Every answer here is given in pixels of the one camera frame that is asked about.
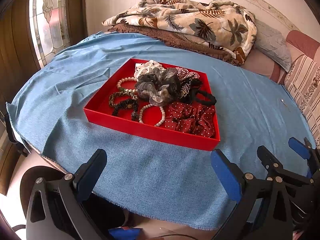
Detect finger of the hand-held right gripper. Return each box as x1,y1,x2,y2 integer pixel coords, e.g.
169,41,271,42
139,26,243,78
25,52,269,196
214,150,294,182
288,137,320,178
257,145,314,187

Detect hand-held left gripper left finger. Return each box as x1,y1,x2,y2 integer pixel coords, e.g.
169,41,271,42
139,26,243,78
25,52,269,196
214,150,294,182
26,149,108,240

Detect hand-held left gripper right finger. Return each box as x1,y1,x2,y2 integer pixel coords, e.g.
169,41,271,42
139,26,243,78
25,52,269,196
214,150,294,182
211,149,293,240

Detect red polka dot scrunchie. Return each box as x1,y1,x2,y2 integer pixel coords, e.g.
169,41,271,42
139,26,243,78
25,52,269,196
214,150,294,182
164,101,217,138

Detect black scalloped hair tie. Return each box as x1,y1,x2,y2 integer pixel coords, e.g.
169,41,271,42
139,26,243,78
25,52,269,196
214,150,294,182
187,86,217,107

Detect red jewelry box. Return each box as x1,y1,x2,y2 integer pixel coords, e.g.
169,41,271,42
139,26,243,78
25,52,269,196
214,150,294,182
83,58,221,152

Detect white pearl bracelet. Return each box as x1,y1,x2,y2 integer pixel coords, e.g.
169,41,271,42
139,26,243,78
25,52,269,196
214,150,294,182
139,104,166,127

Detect leopard print hair tie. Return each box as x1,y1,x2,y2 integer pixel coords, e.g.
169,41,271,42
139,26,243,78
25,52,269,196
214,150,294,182
108,91,138,108

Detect black sparkly scrunchie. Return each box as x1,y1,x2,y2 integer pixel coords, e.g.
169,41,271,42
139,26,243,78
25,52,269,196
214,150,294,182
176,76,203,103

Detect grey organza scrunchie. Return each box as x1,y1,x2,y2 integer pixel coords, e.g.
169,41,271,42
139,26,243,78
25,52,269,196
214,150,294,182
134,67,182,105

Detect light blue cloth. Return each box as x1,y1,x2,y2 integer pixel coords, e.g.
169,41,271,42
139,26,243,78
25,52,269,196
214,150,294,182
5,31,317,230

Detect striped sofa cushion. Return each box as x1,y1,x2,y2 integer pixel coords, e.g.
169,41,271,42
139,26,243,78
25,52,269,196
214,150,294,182
284,30,320,145

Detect pink mattress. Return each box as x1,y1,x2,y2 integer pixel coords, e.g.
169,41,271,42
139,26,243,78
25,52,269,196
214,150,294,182
244,47,288,83

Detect grey pillow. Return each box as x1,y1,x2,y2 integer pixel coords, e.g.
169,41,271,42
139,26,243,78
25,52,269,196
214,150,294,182
251,20,292,73

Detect red patterned scrunchie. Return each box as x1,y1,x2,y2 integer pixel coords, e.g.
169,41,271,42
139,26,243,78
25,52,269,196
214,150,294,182
174,67,198,79

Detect white dotted scrunchie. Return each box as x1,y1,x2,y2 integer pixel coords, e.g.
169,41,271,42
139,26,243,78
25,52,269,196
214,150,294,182
134,60,165,80

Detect brown ruffled blanket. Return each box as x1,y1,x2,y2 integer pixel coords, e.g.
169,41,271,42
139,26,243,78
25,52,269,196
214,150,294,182
107,24,240,67

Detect floral leaf blanket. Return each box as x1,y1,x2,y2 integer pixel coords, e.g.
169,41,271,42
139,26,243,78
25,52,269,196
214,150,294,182
102,0,258,65

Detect stained glass window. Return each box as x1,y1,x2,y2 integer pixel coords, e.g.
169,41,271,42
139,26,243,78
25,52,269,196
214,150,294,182
29,0,70,67

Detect black gold satin hair tie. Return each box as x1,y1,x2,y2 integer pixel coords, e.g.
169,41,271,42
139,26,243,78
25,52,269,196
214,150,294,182
112,99,140,120

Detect pearl bracelet with green bead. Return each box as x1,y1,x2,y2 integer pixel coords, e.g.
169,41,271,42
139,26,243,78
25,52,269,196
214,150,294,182
117,76,139,93

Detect wooden window frame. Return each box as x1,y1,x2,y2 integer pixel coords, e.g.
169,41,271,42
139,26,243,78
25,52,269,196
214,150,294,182
0,0,88,105

